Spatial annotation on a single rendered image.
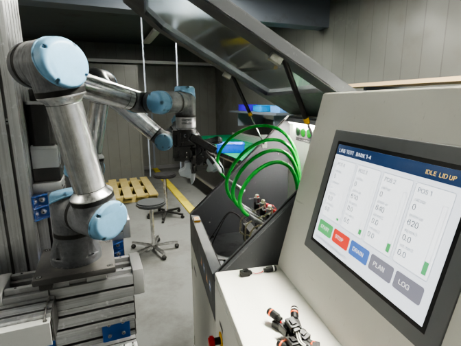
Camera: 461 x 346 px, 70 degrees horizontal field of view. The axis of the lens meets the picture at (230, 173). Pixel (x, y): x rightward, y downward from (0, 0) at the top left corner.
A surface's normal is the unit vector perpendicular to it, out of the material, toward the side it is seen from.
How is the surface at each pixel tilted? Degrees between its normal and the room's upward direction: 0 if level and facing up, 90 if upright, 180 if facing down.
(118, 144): 90
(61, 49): 83
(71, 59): 83
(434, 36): 90
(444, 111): 76
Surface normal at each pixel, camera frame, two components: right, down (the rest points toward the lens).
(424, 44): -0.93, 0.08
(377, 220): -0.95, -0.18
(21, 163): 0.37, 0.19
